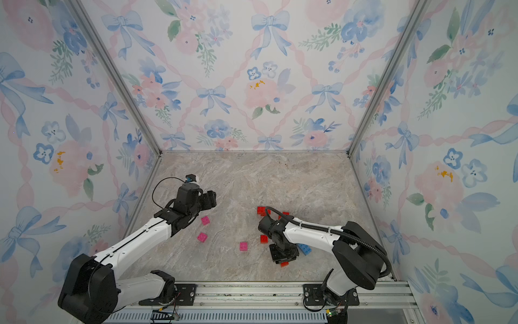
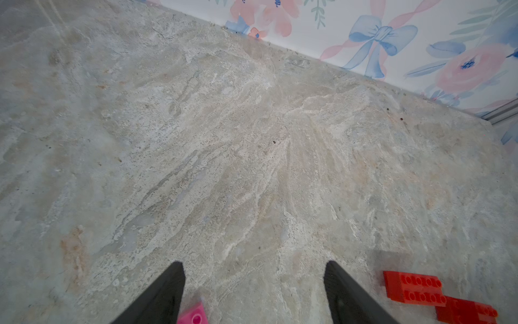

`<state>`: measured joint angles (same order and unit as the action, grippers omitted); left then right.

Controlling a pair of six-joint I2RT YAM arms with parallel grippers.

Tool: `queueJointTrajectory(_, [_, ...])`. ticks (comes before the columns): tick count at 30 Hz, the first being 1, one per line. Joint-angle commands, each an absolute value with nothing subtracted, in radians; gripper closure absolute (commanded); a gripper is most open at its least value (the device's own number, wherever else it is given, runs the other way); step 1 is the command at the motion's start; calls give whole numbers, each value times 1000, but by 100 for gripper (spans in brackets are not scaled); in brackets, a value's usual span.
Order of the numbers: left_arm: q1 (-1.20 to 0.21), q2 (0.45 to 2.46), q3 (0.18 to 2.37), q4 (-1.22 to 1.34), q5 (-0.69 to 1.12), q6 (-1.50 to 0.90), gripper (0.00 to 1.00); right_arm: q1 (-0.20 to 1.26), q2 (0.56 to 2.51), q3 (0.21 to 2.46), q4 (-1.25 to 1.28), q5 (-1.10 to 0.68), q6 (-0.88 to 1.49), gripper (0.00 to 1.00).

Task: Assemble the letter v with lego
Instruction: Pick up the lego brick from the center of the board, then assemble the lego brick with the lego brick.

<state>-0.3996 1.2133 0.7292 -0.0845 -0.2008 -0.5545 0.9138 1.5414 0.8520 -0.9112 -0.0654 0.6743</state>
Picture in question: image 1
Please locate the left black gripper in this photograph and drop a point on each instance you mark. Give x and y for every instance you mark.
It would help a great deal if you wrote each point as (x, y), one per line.
(210, 199)

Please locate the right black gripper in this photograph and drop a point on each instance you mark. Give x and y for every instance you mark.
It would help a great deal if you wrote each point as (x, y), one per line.
(291, 253)

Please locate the red 2x4 lego brick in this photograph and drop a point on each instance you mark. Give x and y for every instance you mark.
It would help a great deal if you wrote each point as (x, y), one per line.
(263, 211)

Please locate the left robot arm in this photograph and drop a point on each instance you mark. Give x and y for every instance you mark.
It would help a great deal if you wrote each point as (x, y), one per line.
(93, 289)

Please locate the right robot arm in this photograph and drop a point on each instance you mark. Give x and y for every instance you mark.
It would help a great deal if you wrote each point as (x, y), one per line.
(362, 260)

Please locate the blue 2x4 lego brick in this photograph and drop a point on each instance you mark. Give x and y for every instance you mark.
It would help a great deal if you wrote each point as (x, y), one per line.
(304, 249)

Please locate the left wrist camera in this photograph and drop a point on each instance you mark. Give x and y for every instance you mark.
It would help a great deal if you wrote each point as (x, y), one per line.
(191, 178)

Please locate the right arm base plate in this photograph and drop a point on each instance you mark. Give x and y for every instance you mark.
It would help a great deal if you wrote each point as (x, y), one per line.
(317, 295)

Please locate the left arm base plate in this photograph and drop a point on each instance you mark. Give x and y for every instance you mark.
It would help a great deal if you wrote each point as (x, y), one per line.
(182, 295)

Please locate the aluminium front rail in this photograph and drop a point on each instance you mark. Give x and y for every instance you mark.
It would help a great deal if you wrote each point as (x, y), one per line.
(277, 302)

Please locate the left corner aluminium post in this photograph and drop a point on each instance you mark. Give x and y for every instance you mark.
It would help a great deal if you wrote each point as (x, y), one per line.
(80, 15)

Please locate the corner aluminium post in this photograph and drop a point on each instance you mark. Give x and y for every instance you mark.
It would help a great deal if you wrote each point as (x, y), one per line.
(415, 18)
(80, 15)

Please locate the right corner aluminium post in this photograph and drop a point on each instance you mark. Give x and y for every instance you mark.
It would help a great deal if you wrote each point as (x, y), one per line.
(415, 18)

